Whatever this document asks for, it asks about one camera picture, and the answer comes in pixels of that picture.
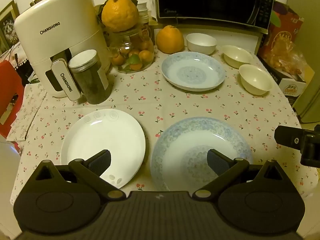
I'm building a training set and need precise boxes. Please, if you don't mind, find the dark jar with silver lid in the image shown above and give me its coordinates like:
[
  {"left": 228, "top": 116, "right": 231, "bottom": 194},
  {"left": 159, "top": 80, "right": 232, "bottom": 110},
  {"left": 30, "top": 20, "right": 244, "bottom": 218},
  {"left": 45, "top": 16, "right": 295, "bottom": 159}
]
[{"left": 68, "top": 49, "right": 112, "bottom": 105}]

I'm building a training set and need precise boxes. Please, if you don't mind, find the cherry print tablecloth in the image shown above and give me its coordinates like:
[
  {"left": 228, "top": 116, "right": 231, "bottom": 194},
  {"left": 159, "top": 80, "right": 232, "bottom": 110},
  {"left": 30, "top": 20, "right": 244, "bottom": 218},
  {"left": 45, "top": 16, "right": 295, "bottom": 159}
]
[{"left": 6, "top": 44, "right": 320, "bottom": 205}]

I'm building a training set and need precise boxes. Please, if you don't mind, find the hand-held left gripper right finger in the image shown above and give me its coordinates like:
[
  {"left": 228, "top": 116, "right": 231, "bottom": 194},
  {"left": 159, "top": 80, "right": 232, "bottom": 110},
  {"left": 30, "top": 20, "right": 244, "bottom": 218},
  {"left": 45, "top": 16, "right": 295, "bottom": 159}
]
[{"left": 192, "top": 149, "right": 285, "bottom": 201}]

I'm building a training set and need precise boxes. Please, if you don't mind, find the framed picture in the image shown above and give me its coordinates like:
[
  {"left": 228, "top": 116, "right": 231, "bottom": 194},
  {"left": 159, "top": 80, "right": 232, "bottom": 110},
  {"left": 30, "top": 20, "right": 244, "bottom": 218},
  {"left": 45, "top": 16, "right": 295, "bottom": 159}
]
[{"left": 0, "top": 0, "right": 20, "bottom": 52}]

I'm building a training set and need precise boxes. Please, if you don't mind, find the white air fryer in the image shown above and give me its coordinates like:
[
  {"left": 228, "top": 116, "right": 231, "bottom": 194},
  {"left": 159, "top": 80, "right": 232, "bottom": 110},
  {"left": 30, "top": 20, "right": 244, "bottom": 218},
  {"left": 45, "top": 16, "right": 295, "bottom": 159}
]
[{"left": 14, "top": 0, "right": 112, "bottom": 102}]

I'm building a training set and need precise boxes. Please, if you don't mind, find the red plastic stool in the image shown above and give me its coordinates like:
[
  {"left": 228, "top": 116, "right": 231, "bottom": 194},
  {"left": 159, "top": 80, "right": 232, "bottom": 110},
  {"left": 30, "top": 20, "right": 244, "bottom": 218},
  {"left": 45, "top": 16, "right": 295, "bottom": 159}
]
[{"left": 0, "top": 61, "right": 26, "bottom": 151}]

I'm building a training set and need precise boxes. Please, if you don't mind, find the dark cardboard box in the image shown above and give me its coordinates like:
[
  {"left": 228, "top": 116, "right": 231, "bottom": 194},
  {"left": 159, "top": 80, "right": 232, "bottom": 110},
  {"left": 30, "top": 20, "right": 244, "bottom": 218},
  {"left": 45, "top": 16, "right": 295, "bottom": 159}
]
[{"left": 257, "top": 55, "right": 316, "bottom": 108}]

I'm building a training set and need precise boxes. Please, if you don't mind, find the glass jar of kumquats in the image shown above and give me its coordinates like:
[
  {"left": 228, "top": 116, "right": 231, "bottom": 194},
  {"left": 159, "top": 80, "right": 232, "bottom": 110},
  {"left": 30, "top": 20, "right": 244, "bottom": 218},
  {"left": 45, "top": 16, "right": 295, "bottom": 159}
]
[{"left": 107, "top": 24, "right": 154, "bottom": 74}]

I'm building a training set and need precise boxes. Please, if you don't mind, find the plastic bag of oranges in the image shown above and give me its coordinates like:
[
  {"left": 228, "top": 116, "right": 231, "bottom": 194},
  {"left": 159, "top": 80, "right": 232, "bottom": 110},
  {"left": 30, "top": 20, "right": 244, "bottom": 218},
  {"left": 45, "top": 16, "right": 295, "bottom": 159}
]
[{"left": 264, "top": 41, "right": 313, "bottom": 83}]

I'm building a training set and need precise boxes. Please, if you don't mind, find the red cardboard box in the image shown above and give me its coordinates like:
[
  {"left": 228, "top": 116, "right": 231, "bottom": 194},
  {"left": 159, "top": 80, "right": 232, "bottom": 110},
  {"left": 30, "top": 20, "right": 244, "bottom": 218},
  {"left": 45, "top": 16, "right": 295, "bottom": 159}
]
[{"left": 257, "top": 1, "right": 306, "bottom": 63}]

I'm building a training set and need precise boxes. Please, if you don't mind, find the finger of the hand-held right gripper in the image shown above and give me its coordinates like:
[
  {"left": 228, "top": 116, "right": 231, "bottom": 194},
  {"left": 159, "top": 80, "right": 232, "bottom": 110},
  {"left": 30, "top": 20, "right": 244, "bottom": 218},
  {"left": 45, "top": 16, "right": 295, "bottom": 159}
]
[{"left": 274, "top": 125, "right": 306, "bottom": 151}]

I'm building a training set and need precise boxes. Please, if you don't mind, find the blue patterned plate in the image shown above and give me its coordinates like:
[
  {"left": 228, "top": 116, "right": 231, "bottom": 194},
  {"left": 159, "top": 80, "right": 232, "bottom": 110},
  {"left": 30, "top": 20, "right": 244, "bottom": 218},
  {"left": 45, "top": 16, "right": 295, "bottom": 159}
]
[
  {"left": 161, "top": 52, "right": 226, "bottom": 92},
  {"left": 150, "top": 117, "right": 253, "bottom": 192}
]

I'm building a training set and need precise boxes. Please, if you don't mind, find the black microwave oven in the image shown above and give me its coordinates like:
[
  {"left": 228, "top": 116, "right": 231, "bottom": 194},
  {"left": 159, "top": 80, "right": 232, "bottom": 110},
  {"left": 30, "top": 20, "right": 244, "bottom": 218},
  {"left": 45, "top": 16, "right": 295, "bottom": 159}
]
[{"left": 152, "top": 0, "right": 277, "bottom": 34}]

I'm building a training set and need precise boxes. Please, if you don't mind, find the large orange with leaves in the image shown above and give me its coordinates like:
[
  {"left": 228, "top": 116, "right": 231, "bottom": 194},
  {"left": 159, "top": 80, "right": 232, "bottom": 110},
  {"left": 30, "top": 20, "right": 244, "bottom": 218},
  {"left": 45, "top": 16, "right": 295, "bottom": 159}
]
[{"left": 101, "top": 0, "right": 142, "bottom": 33}]

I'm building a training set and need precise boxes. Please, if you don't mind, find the cream bowl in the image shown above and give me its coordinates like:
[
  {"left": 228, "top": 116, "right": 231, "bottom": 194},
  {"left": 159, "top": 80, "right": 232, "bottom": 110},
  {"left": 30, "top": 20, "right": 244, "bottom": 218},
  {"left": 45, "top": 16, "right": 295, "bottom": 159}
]
[
  {"left": 221, "top": 45, "right": 254, "bottom": 69},
  {"left": 239, "top": 64, "right": 274, "bottom": 96}
]

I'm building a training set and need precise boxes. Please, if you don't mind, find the refrigerator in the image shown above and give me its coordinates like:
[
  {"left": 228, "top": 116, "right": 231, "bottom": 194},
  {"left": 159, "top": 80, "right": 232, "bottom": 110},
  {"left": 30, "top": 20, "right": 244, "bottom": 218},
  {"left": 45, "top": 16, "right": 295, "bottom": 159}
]
[{"left": 291, "top": 5, "right": 320, "bottom": 125}]

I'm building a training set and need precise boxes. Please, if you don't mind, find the white bowl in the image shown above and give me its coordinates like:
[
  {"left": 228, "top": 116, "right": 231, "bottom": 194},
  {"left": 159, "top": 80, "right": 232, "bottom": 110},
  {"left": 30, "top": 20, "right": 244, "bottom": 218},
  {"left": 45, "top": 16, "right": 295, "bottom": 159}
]
[{"left": 186, "top": 33, "right": 217, "bottom": 55}]

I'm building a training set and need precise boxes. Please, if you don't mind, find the white plate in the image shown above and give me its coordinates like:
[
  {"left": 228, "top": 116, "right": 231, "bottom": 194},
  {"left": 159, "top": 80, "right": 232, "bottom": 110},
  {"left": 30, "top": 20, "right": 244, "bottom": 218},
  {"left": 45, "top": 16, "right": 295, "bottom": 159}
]
[{"left": 61, "top": 109, "right": 146, "bottom": 189}]

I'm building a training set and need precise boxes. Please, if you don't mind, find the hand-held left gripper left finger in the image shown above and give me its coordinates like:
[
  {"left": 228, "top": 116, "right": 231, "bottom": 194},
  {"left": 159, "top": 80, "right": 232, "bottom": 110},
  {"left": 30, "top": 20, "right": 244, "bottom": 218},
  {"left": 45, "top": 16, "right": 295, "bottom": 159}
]
[{"left": 32, "top": 149, "right": 127, "bottom": 201}]

